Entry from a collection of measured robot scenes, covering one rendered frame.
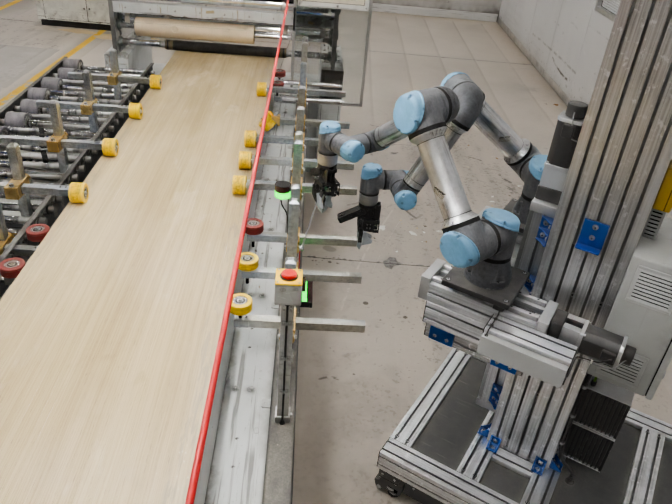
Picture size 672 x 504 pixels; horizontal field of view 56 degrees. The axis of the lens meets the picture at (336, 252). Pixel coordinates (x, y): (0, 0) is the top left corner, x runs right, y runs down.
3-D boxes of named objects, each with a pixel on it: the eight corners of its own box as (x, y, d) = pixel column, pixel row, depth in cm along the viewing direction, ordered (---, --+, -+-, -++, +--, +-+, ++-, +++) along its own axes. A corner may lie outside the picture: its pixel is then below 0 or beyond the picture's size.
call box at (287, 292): (301, 292, 170) (302, 268, 166) (300, 308, 164) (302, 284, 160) (275, 291, 169) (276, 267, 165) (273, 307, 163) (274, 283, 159)
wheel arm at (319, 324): (363, 328, 213) (365, 318, 211) (364, 335, 211) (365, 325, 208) (234, 322, 211) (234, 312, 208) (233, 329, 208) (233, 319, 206)
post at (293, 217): (293, 310, 235) (299, 197, 209) (293, 316, 232) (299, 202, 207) (284, 310, 235) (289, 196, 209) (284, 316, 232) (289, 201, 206)
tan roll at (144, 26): (329, 47, 444) (330, 29, 437) (329, 51, 433) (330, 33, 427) (123, 31, 435) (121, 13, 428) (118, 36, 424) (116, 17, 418)
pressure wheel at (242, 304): (241, 315, 214) (240, 288, 208) (257, 326, 210) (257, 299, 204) (223, 326, 209) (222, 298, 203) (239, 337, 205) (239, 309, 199)
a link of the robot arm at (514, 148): (532, 191, 241) (441, 100, 216) (517, 174, 253) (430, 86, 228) (557, 169, 237) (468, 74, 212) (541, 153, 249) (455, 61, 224)
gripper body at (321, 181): (320, 199, 232) (322, 169, 225) (312, 189, 238) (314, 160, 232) (339, 197, 234) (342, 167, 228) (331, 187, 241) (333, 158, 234)
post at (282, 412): (290, 411, 192) (296, 293, 168) (289, 423, 188) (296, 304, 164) (275, 411, 192) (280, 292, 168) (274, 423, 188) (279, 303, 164)
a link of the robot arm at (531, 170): (529, 201, 228) (538, 167, 221) (515, 184, 240) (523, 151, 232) (559, 201, 230) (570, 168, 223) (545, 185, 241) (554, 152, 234)
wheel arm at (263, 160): (353, 167, 291) (354, 160, 289) (353, 170, 288) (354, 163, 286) (244, 160, 288) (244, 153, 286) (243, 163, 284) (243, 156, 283)
